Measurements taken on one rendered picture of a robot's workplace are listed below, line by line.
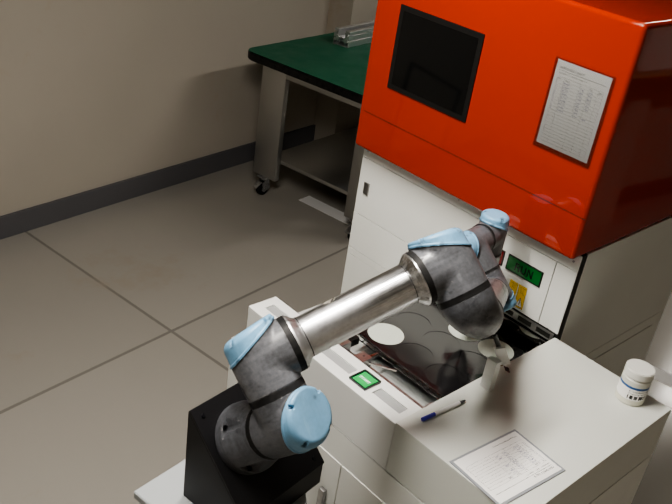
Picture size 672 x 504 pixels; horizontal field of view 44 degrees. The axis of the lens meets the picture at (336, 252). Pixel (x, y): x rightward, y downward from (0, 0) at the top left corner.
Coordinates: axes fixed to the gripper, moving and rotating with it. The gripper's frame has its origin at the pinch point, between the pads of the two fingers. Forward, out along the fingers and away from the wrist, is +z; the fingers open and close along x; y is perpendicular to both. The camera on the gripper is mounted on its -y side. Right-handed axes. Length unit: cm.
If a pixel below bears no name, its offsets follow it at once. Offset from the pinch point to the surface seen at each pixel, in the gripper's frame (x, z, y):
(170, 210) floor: 168, 94, 195
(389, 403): 14.3, -1.6, -40.5
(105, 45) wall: 202, 4, 184
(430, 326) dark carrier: 9.8, 4.0, 4.4
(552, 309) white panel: -20.9, -9.7, 5.9
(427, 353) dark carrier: 8.8, 4.1, -8.8
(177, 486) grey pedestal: 54, 12, -70
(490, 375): -7.2, -7.0, -27.2
